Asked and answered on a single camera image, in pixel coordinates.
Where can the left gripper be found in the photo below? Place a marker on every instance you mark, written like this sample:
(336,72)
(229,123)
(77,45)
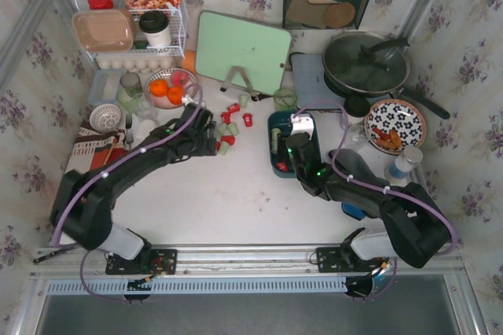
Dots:
(210,138)

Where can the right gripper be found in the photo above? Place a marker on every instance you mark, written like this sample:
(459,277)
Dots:
(283,146)

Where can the green coffee capsule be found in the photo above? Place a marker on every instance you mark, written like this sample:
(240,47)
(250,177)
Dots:
(274,146)
(221,128)
(233,129)
(243,101)
(223,148)

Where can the red coffee capsule bottom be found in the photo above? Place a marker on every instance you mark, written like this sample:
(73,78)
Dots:
(281,166)

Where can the green coffee capsule lone bottom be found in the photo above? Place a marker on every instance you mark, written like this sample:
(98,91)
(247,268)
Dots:
(275,132)

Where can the teal plastic storage basket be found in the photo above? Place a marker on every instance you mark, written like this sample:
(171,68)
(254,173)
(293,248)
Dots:
(272,122)

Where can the blue cloth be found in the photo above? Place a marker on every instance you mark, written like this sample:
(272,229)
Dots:
(350,162)

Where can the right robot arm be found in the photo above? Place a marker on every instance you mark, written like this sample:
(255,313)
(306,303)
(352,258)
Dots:
(414,225)

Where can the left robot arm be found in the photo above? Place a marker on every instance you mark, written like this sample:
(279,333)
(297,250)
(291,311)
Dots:
(83,205)

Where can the white coffee cup black lid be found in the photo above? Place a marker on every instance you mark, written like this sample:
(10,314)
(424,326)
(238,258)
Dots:
(155,25)

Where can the orange mandarin right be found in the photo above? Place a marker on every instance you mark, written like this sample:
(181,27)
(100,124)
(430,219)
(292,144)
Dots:
(175,95)

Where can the orange mandarin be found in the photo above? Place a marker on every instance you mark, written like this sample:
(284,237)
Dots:
(175,95)
(159,88)

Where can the patterned fruit bowl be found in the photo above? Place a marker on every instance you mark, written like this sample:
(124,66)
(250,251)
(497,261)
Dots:
(190,88)

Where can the green glass cup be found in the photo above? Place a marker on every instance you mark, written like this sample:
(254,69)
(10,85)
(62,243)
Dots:
(285,99)

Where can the small clear wine glass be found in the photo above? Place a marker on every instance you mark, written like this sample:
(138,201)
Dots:
(356,135)

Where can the pink peach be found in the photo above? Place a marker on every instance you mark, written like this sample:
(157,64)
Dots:
(179,78)

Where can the orange mandarin left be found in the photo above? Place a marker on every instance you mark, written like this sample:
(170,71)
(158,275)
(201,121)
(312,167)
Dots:
(159,88)

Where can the metal cutting board stand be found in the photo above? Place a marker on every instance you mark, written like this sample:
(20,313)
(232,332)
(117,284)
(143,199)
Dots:
(237,79)

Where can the clear drinking glass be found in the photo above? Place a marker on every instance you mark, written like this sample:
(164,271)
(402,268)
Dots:
(142,106)

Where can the grey induction cooker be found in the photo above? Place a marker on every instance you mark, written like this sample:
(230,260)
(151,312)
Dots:
(309,81)

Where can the black lidded white jar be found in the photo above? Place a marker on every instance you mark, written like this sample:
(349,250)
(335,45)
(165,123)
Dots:
(356,106)

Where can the metal fork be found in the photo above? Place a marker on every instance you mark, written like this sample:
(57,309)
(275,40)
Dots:
(129,138)

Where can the orange cup behind board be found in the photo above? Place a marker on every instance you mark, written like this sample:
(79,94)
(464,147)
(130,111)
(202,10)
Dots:
(189,61)

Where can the green tinted glass jar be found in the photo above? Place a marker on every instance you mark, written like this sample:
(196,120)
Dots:
(129,87)

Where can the fried food on plate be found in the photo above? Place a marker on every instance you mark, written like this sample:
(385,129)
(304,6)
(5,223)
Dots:
(389,141)

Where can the blue floral plate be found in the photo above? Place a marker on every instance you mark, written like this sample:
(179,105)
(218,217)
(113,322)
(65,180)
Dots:
(398,115)

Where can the white strainer bowl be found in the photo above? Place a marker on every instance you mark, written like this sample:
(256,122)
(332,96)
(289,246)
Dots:
(105,118)

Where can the white egg tray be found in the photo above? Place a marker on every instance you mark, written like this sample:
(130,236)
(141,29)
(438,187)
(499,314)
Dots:
(142,65)

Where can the mint green cutting board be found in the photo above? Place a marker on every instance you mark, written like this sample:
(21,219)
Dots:
(227,41)

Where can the white blue bottle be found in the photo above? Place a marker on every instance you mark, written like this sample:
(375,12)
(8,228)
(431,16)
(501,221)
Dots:
(398,171)

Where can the clear lidded food container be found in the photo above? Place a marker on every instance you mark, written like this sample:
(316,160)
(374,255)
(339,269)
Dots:
(104,87)

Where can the black wok with glass lid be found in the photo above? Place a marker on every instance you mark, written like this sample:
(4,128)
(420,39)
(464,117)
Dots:
(371,65)

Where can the striped orange kitchen towel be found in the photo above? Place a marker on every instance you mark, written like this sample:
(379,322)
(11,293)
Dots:
(90,147)

